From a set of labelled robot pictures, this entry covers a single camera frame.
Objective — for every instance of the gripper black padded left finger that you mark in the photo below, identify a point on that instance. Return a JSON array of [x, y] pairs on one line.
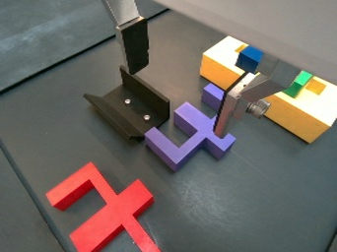
[[131, 32]]

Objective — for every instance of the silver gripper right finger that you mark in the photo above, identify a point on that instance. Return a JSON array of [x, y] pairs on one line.
[[266, 79]]

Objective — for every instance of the purple interlocking block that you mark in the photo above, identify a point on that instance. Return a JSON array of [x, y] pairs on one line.
[[197, 125]]

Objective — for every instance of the yellow slotted board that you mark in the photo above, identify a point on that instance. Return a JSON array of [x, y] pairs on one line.
[[307, 114]]

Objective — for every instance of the black angled fixture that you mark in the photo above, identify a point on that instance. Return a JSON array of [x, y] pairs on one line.
[[134, 107]]

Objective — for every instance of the blue bar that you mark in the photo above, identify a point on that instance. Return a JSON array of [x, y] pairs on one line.
[[249, 59]]

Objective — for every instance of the green bar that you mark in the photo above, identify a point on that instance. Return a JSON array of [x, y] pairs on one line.
[[299, 83]]

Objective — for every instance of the red interlocking block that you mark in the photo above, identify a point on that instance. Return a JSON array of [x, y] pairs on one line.
[[114, 218]]

